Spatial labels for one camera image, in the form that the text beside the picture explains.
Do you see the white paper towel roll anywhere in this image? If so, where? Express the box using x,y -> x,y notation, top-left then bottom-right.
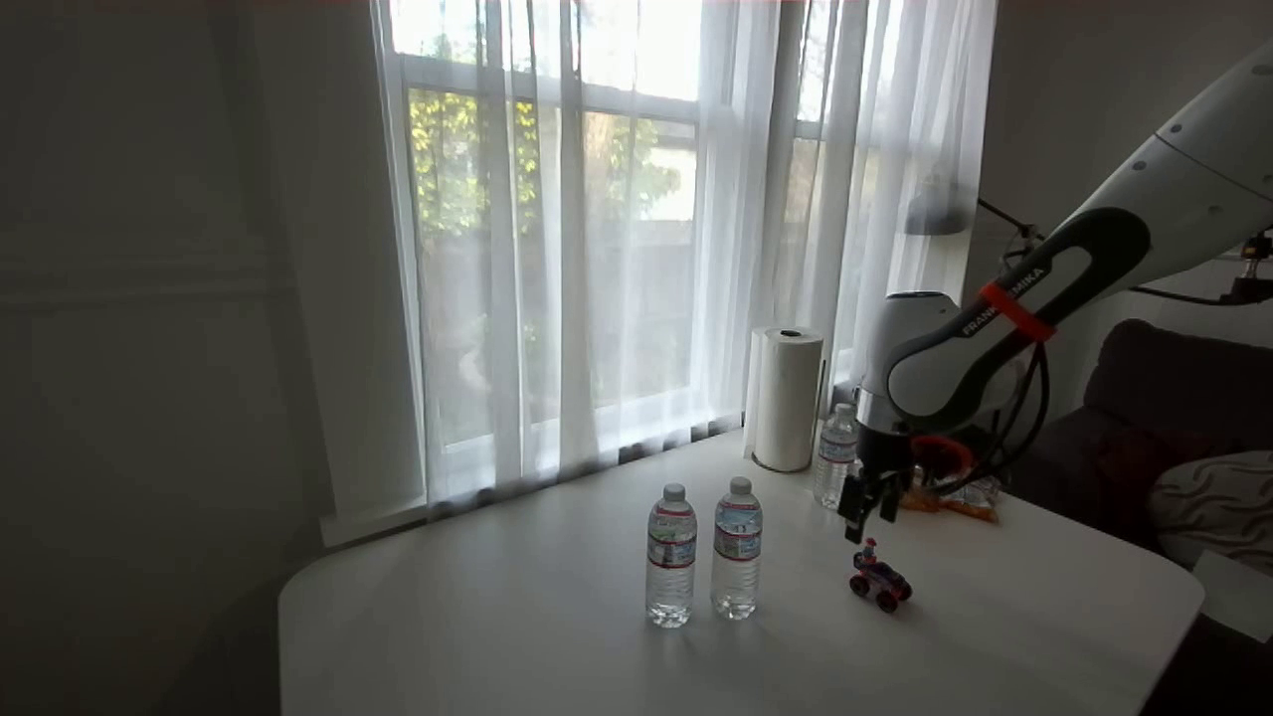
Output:
743,324 -> 828,479

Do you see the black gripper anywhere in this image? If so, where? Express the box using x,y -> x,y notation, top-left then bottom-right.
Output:
839,423 -> 918,549

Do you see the white patterned pillow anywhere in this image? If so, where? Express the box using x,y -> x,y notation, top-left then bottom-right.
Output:
1144,447 -> 1273,578

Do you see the window with white frame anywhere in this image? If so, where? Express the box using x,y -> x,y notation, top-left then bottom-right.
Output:
381,0 -> 852,455

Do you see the grey lamp shade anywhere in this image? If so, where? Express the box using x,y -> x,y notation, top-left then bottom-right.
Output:
904,190 -> 981,243

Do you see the orange snack bag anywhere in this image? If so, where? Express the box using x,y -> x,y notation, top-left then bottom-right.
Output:
906,455 -> 1005,527

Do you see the purple monster truck toy car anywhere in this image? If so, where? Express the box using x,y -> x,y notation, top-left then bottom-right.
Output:
845,549 -> 918,618

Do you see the orange cable strap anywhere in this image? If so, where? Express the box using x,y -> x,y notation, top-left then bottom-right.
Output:
909,428 -> 981,487
977,279 -> 1060,349

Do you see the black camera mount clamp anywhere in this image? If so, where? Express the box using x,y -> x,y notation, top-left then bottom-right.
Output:
1226,227 -> 1273,305

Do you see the dark sofa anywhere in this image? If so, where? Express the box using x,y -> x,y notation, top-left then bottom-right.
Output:
991,314 -> 1273,562

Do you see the clear plastic water bottle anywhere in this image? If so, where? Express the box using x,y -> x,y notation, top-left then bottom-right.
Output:
810,390 -> 864,519
643,481 -> 698,638
708,472 -> 766,630

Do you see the white sheer curtain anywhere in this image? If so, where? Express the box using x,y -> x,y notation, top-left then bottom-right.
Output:
241,0 -> 1003,549

